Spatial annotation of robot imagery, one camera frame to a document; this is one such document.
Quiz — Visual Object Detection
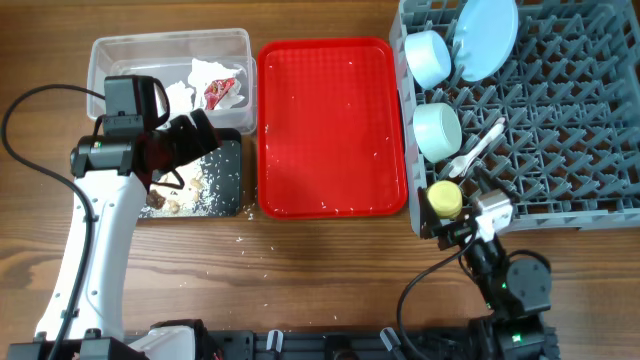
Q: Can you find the green bowl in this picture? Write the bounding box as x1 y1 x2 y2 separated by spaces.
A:
413 103 462 163

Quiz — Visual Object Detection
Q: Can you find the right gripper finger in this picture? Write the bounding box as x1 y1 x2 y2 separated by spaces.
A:
473 166 505 195
417 187 442 239

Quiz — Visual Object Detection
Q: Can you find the light blue plate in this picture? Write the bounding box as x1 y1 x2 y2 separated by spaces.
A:
453 0 519 82

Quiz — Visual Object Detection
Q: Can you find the white plastic fork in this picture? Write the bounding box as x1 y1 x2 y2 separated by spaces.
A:
448 117 506 178

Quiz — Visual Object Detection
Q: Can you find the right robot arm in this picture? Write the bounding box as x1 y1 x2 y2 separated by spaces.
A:
418 167 560 359

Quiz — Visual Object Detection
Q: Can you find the grey dishwasher rack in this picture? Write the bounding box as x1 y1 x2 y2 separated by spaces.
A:
389 1 639 231

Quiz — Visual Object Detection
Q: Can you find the black food waste tray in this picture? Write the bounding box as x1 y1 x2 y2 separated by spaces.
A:
137 127 244 219

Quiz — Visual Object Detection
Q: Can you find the red serving tray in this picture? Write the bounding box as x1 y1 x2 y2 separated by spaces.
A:
256 37 408 220

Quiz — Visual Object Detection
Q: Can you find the clear plastic waste bin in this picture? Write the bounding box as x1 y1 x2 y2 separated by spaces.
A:
87 28 257 135

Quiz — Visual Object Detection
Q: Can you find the red snack wrapper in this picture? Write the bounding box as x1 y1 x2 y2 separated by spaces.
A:
204 78 236 110

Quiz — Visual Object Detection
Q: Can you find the yellow cup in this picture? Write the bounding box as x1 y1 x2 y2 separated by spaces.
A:
426 180 463 219

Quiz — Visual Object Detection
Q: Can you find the food scraps and rice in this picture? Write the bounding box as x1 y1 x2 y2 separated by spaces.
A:
139 144 241 217

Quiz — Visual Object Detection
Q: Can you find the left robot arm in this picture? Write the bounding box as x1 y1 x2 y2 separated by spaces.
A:
1 75 221 359

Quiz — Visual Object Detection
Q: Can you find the light blue bowl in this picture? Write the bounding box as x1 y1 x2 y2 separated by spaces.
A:
405 30 452 90

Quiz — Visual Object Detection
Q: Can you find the white napkin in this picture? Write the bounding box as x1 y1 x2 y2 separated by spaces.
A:
188 59 245 110
165 81 195 117

